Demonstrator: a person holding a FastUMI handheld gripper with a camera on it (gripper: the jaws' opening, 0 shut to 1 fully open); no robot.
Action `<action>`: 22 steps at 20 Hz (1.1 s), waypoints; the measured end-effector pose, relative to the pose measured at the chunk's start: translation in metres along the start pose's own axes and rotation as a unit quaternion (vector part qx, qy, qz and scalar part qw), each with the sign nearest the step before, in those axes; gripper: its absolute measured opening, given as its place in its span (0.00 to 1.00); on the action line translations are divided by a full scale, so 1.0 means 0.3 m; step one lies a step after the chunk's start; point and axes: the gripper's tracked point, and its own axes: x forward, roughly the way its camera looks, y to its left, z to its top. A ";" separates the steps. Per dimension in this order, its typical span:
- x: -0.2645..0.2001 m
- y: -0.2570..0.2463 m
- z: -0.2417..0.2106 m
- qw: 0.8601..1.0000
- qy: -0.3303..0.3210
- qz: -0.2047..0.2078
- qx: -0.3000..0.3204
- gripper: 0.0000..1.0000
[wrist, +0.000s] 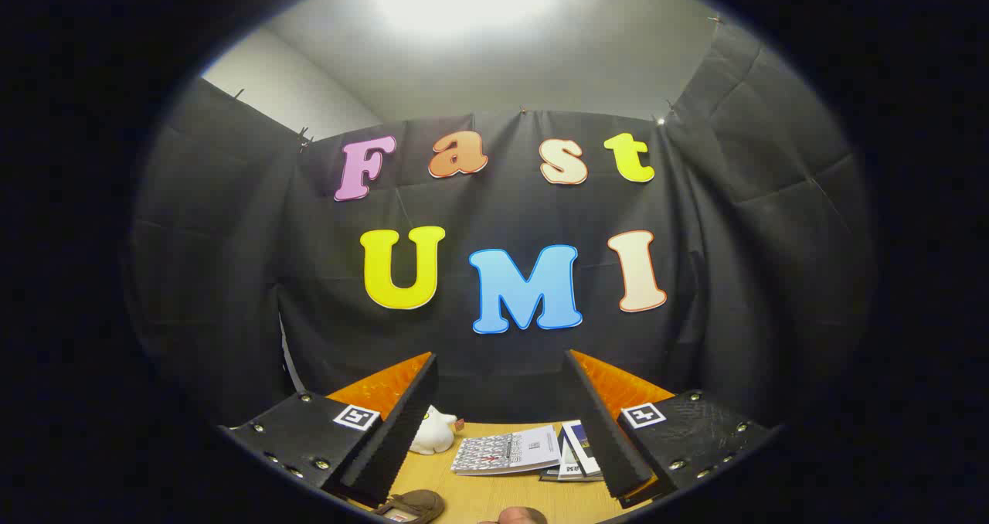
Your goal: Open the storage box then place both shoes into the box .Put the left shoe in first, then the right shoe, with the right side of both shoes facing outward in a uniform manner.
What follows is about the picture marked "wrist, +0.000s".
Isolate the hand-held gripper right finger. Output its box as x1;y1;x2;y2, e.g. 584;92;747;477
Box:
564;349;777;509

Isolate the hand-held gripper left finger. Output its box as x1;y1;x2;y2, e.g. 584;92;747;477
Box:
220;352;439;508

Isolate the brown fuzzy shoe with bow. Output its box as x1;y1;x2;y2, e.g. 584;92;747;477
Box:
374;489;446;524
479;507;548;524

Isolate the white book blue photo cover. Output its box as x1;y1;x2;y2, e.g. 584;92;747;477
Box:
560;420;603;477

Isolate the white duck plush toy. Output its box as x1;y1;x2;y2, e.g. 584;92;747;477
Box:
408;405;464;456

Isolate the dark covered book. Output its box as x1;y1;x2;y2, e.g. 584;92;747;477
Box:
539;467;605;483

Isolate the grey patterned book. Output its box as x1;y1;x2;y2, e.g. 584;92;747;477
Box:
451;424;562;477

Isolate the black backdrop cloth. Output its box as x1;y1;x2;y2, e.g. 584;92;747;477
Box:
127;22;878;432

